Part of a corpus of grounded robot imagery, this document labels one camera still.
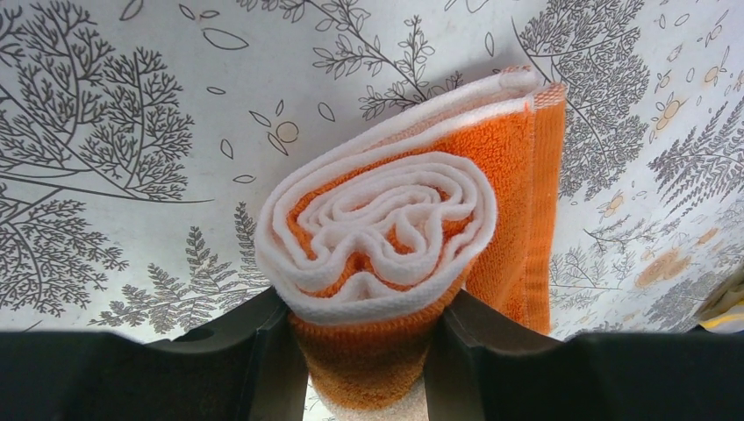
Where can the floral tablecloth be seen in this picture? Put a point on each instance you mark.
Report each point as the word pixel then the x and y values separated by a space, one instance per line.
pixel 141 139

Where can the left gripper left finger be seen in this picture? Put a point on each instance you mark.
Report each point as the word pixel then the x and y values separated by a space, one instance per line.
pixel 244 365

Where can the yellow white crumpled towel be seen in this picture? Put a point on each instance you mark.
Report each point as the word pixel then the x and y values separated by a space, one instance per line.
pixel 723 312

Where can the orange cartoon towel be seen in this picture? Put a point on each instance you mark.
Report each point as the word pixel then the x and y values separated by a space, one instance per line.
pixel 371 241

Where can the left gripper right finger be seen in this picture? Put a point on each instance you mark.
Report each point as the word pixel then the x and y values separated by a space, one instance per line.
pixel 484 366

